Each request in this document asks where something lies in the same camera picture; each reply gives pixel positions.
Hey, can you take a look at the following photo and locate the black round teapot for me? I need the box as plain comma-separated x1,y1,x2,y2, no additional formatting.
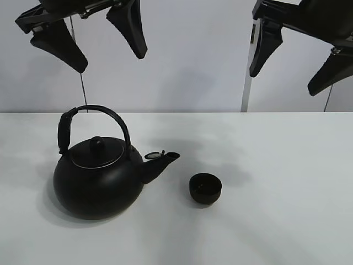
53,105,180,220

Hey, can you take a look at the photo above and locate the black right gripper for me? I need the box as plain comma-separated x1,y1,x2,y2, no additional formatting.
249,1,352,96

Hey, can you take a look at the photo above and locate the small black teacup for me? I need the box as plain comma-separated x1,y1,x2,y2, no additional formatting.
188,173,222,205

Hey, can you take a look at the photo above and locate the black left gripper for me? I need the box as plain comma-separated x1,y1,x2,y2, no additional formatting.
15,0,148,73

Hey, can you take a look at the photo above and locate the white vertical wall post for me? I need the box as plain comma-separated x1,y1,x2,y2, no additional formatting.
240,20,259,113

